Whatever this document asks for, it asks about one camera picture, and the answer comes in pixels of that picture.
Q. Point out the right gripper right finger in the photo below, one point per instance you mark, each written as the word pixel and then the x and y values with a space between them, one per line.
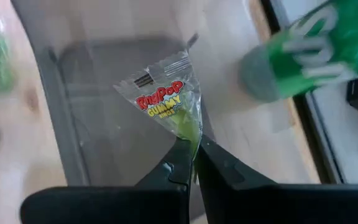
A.
pixel 259 205

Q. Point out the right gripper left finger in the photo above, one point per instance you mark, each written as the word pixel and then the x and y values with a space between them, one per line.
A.
pixel 104 205

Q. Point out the grey translucent plastic bin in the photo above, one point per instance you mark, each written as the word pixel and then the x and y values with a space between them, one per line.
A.
pixel 104 140

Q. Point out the green Sprite can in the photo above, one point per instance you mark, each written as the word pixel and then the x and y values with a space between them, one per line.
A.
pixel 306 46

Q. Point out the black metal table frame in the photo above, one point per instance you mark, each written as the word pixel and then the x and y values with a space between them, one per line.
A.
pixel 315 140

